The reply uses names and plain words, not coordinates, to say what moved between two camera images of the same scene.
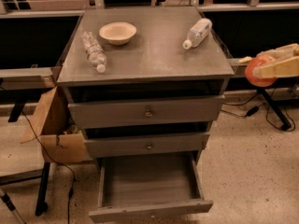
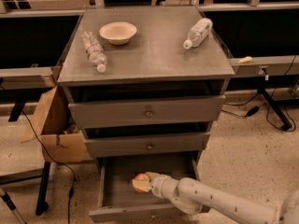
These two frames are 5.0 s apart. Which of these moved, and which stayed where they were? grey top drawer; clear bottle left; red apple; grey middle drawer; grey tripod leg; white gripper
Moved: red apple; white gripper
Stayed: grey tripod leg; grey middle drawer; grey top drawer; clear bottle left
